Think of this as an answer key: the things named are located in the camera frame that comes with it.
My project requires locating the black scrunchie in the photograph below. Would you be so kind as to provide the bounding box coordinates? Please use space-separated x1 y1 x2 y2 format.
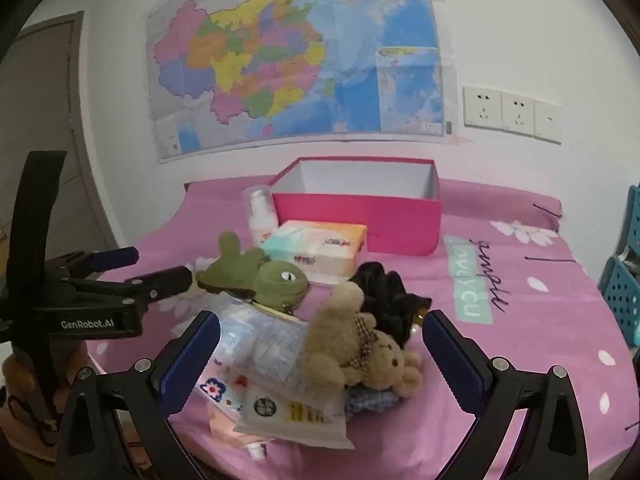
347 261 433 348

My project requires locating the white packet yellow label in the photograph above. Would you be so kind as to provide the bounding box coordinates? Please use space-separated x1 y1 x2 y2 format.
232 375 356 451

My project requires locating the person's left hand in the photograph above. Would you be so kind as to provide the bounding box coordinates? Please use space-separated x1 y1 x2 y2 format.
0 342 98 411

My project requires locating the white wall socket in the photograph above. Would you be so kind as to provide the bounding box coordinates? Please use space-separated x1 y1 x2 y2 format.
462 85 502 131
501 91 536 136

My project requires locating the colourful wall map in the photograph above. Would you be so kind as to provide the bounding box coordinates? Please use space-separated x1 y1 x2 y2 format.
145 0 456 163

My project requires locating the beige teddy bear plush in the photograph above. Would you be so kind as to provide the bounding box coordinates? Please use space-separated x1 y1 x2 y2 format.
302 281 423 396

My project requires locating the person's left forearm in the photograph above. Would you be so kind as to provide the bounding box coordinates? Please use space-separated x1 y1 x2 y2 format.
0 400 68 463

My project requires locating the blue checked scrunchie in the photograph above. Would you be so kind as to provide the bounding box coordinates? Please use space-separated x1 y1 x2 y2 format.
342 385 401 418

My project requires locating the pink cardboard box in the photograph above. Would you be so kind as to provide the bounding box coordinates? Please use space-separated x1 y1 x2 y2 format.
270 156 443 256

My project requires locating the green frog plush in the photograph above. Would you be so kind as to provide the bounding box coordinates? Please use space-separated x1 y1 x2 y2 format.
195 231 308 311

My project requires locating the small pink cloth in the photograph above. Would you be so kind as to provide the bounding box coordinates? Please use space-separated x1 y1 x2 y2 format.
206 402 251 441

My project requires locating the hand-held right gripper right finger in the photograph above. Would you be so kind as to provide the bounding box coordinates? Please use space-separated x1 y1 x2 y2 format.
422 309 591 480

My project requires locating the pink printed bedsheet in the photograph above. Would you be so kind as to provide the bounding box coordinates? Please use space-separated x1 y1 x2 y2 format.
85 175 640 480

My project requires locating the blue plastic crate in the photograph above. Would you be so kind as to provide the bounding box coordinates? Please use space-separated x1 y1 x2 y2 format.
600 180 640 348

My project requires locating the white wall switch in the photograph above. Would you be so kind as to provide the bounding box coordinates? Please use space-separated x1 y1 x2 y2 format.
534 100 563 143

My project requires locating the white plastic bottle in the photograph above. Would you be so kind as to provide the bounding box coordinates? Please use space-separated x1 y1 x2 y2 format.
242 185 281 248

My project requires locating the clear plastic wipes packet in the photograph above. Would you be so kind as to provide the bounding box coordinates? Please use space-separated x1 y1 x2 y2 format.
215 295 313 396

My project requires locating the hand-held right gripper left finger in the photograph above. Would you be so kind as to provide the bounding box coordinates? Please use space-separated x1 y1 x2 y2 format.
55 310 261 480

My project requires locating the large pastel tissue pack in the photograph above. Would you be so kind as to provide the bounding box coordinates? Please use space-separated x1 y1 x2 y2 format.
260 220 368 283

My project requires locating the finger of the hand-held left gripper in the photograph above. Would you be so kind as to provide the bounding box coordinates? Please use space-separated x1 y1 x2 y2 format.
45 246 140 281
65 266 194 311

